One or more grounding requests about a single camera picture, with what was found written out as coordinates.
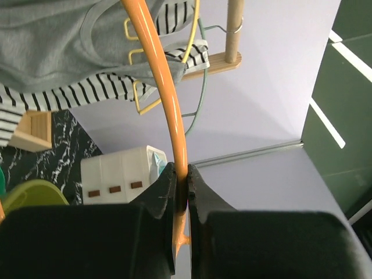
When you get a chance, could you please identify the teal cat-ear headphones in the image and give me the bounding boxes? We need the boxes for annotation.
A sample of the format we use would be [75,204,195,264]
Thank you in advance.
[149,152,167,184]

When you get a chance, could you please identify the green hanger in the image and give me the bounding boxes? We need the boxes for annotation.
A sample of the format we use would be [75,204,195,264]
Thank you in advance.
[183,17,227,137]

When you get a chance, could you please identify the cream drawer cabinet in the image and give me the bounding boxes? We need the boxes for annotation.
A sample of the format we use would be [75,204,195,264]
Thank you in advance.
[81,145,166,205]

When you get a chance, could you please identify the grey tank top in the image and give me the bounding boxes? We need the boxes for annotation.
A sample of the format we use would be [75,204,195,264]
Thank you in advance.
[0,0,188,94]

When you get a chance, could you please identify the green tank top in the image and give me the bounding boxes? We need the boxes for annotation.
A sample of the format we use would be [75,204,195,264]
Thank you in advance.
[0,168,6,197]

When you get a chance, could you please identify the black white striped tank top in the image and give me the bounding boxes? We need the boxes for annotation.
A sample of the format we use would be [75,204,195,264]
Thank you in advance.
[0,0,210,148]

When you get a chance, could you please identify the orange hanger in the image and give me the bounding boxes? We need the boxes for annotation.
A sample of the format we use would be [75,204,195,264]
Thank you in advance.
[0,0,192,259]

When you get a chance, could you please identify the olive plastic basket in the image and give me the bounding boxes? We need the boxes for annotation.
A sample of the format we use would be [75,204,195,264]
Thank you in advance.
[1,179,69,215]

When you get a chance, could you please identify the yellow hanger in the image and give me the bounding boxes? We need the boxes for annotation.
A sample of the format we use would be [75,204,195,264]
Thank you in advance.
[123,0,201,116]

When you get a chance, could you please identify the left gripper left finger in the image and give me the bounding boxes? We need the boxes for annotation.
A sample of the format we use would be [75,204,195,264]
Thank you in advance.
[1,163,177,278]

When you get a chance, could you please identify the wooden clothes rack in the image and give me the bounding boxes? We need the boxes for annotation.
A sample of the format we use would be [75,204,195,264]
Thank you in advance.
[1,1,244,152]

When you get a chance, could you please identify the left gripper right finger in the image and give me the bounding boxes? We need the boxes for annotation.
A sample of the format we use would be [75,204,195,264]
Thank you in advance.
[187,165,371,278]

